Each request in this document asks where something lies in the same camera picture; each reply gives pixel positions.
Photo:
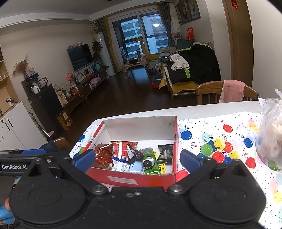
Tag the balloon birthday tablecloth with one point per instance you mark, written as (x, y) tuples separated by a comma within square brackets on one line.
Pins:
[(222, 138)]

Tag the dark chocolate snack packet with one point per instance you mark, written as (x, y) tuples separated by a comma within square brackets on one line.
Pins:
[(133, 154)]

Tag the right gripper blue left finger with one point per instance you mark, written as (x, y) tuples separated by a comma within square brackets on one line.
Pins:
[(84, 161)]

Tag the blue white snack packet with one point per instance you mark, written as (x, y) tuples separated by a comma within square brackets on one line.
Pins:
[(120, 165)]

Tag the wooden chair with jeans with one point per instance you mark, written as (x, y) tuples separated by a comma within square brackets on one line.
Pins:
[(62, 143)]

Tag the black television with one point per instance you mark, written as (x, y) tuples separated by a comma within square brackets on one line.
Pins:
[(80, 56)]

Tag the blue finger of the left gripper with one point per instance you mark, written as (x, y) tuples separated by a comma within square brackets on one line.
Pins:
[(33, 151)]

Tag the yellow minion candy packet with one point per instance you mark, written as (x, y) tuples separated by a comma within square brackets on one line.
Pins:
[(162, 168)]

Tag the clear plastic bag of snacks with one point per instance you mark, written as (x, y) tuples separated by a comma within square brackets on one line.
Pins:
[(268, 142)]

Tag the light blue snack packet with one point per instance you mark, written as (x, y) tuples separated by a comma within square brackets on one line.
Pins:
[(136, 168)]

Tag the black snack packet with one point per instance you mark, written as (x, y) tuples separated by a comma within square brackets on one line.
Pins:
[(166, 154)]

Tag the dark sofa with clothes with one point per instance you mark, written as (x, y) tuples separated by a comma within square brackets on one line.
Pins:
[(204, 67)]

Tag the wooden chair with pink cloth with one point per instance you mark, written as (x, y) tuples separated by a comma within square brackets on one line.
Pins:
[(215, 88)]

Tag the green biscuit packet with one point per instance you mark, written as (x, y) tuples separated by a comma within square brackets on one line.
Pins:
[(155, 169)]

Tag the red cardboard shoe box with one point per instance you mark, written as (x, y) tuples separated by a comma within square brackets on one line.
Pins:
[(147, 132)]

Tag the white cabinet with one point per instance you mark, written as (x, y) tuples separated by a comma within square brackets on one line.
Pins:
[(19, 131)]

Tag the small silver snack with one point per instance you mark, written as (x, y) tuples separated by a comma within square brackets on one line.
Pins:
[(147, 163)]

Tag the white garment on sofa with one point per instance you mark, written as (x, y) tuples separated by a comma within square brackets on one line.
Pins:
[(178, 62)]

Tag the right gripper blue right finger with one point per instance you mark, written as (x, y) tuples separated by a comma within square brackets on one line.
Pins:
[(190, 161)]

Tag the brown Oreo packet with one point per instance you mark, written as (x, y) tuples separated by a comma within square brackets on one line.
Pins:
[(103, 156)]

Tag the pink cloth on chair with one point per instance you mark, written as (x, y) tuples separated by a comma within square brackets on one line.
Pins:
[(232, 91)]

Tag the dark blue jeans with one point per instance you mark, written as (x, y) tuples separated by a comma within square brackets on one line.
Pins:
[(50, 147)]

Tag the red snack bag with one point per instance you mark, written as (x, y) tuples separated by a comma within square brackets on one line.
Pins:
[(119, 149)]

